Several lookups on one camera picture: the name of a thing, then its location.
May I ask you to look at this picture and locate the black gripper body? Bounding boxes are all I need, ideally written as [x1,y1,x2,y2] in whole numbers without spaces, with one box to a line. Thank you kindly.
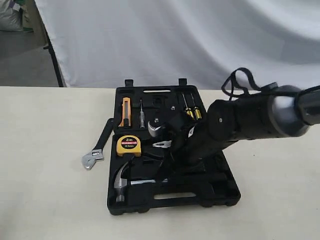
[170,119,235,173]

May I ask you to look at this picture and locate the black plastic tool case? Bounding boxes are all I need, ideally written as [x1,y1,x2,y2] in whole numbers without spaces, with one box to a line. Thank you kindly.
[106,78,241,216]

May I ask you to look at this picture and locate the claw hammer black grip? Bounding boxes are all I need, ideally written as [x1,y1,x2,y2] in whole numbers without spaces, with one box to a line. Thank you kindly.
[112,160,170,205]

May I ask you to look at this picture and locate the adjustable wrench black handle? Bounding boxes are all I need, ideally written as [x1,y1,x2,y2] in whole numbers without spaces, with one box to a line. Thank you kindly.
[81,117,114,170]

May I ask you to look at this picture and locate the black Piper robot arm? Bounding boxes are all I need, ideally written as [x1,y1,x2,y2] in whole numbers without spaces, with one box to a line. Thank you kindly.
[170,85,320,168]

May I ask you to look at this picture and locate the short yellow black screwdriver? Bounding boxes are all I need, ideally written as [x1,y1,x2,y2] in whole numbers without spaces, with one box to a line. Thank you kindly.
[190,93,202,120]

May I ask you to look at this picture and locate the long yellow black screwdriver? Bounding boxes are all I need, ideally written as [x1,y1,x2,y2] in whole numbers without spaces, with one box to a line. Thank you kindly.
[181,92,195,120]

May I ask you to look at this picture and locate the clear test pen screwdriver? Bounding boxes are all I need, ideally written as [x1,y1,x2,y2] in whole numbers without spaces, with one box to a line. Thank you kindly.
[139,99,145,128]

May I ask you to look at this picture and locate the yellow tape measure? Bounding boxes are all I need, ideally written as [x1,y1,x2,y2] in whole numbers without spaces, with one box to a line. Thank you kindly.
[116,135,142,157]

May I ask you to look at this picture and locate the orange utility knife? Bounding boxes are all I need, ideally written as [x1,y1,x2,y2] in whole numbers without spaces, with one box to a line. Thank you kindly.
[118,97,132,127]

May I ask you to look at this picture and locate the white backdrop cloth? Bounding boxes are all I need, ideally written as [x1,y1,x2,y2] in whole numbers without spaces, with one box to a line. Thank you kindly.
[36,0,320,89]

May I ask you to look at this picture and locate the black backdrop stand pole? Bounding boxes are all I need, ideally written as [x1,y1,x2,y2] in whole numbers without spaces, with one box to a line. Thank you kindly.
[33,0,65,88]

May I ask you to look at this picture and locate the white sack in background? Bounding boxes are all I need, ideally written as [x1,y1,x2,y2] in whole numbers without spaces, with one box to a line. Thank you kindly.
[0,0,23,32]

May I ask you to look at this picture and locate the orange handled pliers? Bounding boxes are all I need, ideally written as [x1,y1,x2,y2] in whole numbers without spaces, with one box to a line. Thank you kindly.
[151,140,172,149]

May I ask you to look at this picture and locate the wrist camera with black bracket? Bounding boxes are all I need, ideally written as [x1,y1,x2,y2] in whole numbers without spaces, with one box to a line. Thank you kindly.
[147,105,193,138]

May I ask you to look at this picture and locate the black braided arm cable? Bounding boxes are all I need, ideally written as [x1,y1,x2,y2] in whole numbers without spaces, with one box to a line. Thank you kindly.
[221,66,320,101]

